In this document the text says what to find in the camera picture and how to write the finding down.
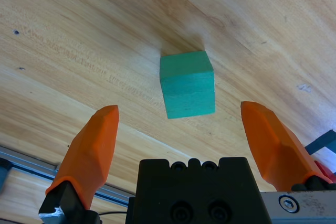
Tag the red wooden cube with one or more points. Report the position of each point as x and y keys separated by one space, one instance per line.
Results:
x=325 y=170

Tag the dark grey bracket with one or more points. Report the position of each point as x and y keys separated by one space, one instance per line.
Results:
x=4 y=174

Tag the black tape square outline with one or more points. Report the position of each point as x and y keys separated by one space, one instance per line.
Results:
x=321 y=142

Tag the green wooden cube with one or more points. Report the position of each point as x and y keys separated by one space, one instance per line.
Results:
x=187 y=87

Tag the aluminium table edge rail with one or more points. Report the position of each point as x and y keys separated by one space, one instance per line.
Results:
x=31 y=165

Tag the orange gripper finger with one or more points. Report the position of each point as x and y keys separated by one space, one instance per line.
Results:
x=92 y=150
x=273 y=148

